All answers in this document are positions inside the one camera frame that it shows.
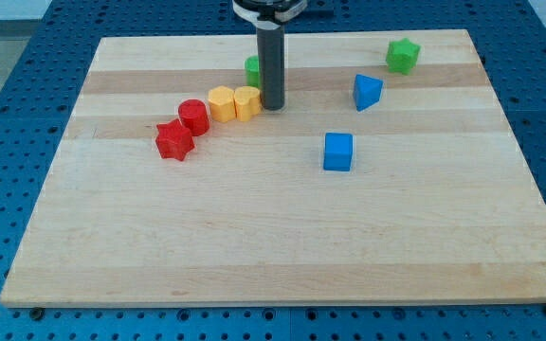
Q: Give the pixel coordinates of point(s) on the white black robot flange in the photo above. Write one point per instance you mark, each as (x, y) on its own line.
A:
(277, 12)

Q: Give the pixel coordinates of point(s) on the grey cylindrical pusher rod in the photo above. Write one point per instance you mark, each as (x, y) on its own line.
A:
(270, 43)

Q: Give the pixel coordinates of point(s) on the green cylinder block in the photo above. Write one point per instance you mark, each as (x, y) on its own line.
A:
(252, 70)

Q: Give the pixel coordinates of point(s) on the blue triangle block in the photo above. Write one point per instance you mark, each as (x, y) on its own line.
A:
(367, 91)

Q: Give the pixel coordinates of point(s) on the yellow heart block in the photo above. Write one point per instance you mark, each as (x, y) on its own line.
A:
(247, 101)

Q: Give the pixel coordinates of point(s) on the yellow hexagon block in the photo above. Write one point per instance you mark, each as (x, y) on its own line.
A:
(221, 104)

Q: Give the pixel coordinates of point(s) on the red cylinder block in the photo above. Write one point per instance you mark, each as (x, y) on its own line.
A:
(194, 115)

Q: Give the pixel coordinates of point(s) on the blue cube block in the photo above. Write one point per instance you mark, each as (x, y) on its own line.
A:
(338, 152)

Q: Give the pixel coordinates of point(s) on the green star block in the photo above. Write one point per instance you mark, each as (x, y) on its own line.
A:
(402, 56)

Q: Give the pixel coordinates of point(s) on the red star block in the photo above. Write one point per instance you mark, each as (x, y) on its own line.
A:
(174, 140)

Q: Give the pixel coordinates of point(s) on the wooden board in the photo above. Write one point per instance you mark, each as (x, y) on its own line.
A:
(439, 206)

